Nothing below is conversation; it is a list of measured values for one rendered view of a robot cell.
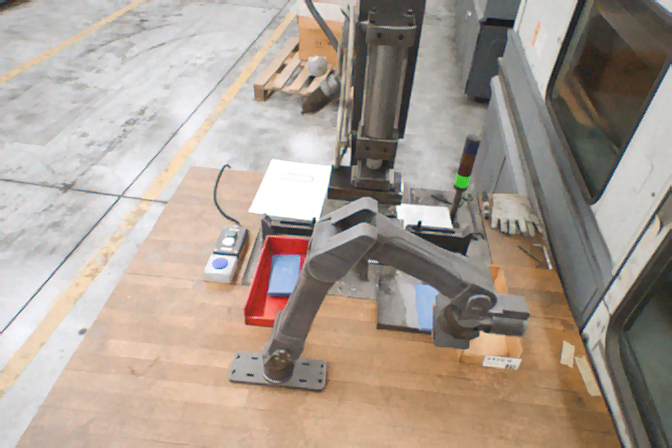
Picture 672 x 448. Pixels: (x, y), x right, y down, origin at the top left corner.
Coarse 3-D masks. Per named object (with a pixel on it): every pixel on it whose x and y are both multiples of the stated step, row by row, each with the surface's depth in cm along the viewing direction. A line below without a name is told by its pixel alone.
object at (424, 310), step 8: (416, 288) 116; (424, 288) 116; (432, 288) 116; (416, 296) 114; (424, 296) 114; (432, 296) 114; (416, 304) 112; (424, 304) 112; (424, 312) 110; (424, 320) 109; (424, 328) 104
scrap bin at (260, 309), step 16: (272, 240) 124; (288, 240) 123; (304, 240) 123; (304, 256) 125; (256, 272) 113; (256, 288) 114; (256, 304) 112; (272, 304) 112; (256, 320) 106; (272, 320) 106
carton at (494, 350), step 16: (496, 272) 118; (496, 288) 118; (480, 336) 108; (496, 336) 109; (512, 336) 104; (464, 352) 105; (480, 352) 105; (496, 352) 105; (512, 352) 103; (512, 368) 103
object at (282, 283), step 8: (280, 256) 124; (288, 256) 125; (296, 256) 125; (280, 264) 122; (288, 264) 122; (296, 264) 122; (272, 272) 120; (280, 272) 120; (288, 272) 120; (296, 272) 120; (272, 280) 118; (280, 280) 118; (288, 280) 118; (296, 280) 118; (272, 288) 116; (280, 288) 116; (288, 288) 116
